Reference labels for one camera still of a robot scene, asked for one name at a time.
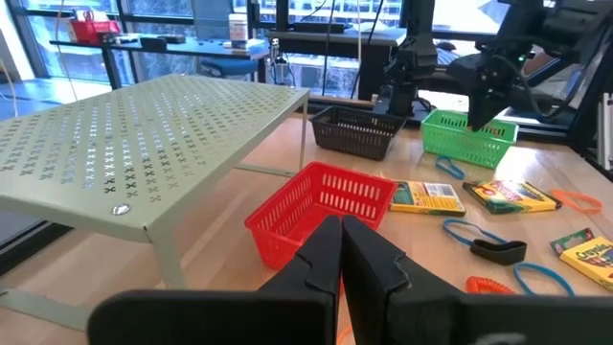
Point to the orange rubber band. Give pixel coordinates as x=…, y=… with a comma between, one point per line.
x=553, y=192

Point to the black plastic basket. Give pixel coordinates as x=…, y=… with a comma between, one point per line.
x=354, y=134

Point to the red plastic basket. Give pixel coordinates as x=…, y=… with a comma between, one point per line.
x=287, y=220

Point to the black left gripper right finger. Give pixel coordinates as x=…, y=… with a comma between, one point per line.
x=407, y=316

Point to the yellow green Crayola crayon box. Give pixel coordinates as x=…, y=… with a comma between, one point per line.
x=512, y=199
x=594, y=261
x=421, y=199

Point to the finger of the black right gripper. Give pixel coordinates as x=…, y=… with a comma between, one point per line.
x=493, y=108
x=477, y=112

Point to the green plastic basket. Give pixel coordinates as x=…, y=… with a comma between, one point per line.
x=455, y=144

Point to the pale green perforated metal shelf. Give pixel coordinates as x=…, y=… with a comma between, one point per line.
x=143, y=134

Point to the black background desk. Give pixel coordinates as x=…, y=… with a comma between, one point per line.
x=191, y=48

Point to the orange spiral wrist coil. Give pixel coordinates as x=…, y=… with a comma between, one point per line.
x=483, y=285

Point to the white plastic jar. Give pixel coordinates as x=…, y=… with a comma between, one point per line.
x=238, y=31

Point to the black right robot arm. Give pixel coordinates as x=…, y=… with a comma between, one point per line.
x=565, y=24

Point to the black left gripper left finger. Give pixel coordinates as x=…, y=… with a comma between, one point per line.
x=287, y=316

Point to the blue office chair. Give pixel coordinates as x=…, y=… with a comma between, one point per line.
x=227, y=67

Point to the red storage bin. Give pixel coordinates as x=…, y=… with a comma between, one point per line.
x=93, y=31

